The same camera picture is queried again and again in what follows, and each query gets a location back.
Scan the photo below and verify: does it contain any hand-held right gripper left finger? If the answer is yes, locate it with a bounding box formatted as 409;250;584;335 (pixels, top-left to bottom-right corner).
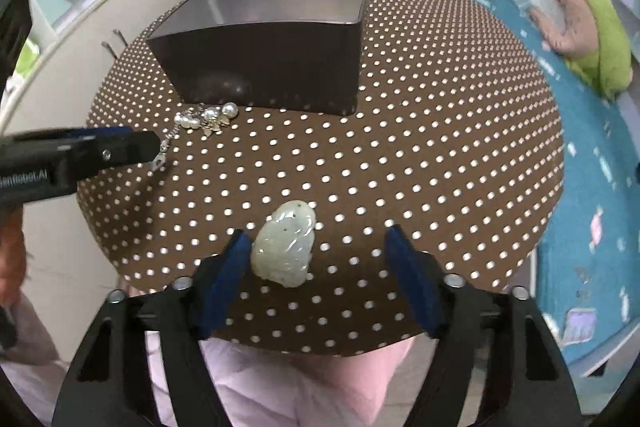
52;229;253;427

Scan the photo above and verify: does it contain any smartphone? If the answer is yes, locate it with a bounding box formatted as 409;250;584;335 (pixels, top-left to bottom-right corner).
562;307;599;346

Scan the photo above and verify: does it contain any pale jade pendant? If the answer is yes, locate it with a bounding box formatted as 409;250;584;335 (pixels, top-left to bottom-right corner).
250;200;318;289

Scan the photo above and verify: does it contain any teal fish print blanket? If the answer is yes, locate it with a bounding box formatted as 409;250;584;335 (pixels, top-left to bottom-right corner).
470;0;640;358

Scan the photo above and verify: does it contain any pearl chain bracelet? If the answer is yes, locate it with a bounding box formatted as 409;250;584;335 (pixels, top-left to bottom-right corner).
150;103;238;172

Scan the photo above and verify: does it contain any person's pink clothing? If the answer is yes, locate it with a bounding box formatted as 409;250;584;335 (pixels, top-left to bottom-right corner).
0;292;416;427

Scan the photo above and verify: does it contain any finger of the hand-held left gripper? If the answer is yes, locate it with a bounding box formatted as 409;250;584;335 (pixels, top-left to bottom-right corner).
60;126;151;144
57;131;162;172

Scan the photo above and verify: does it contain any brown polka dot tablecloth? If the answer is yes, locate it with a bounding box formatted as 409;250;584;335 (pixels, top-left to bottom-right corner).
75;0;566;358

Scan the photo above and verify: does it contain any beige cabinet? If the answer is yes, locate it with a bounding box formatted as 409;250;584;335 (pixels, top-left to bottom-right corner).
0;0;187;308

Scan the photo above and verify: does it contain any grey metal box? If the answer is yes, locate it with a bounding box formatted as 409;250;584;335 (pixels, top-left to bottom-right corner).
146;0;371;116

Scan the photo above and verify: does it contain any green packet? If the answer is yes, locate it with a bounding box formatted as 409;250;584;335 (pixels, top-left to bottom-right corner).
7;39;41;80

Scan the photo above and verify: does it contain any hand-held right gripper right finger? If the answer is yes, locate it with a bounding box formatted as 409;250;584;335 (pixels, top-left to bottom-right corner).
385;224;586;427

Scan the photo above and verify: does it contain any green and pink pillow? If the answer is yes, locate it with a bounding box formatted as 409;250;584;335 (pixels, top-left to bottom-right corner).
529;0;633;100

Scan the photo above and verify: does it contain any person's left hand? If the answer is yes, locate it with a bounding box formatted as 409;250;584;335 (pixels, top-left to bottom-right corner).
0;207;26;306

